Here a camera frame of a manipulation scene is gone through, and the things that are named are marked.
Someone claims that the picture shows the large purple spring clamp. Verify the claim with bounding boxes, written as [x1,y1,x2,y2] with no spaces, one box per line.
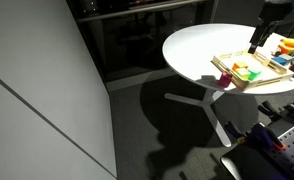
[249,122,285,152]

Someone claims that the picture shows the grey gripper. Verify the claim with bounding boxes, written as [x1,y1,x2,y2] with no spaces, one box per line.
[247,0,294,55]

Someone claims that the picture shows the magenta block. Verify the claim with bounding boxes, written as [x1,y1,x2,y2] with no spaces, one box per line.
[217,71,234,89]

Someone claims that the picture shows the orange toy piece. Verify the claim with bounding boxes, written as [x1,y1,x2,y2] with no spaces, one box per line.
[277,44,294,56]

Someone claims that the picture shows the wooden slatted tray box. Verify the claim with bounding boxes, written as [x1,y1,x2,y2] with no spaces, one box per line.
[210,49,294,92]

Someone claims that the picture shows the metal shelf rail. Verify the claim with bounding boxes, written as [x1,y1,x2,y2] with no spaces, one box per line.
[75,0,205,23]

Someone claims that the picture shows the white table pedestal base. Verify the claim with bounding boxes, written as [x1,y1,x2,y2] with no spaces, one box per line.
[164,88,233,148]

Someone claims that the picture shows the dark spring clamp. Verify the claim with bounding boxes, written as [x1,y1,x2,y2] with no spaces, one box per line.
[257,99,282,122]

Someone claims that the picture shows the yellow-green block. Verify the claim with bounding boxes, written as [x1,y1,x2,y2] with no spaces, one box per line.
[235,67,252,81]

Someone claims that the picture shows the blue block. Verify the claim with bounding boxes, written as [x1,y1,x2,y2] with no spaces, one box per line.
[271,55,290,67]

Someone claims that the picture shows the black clamp handle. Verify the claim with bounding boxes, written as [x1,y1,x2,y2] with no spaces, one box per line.
[224,120,247,142]

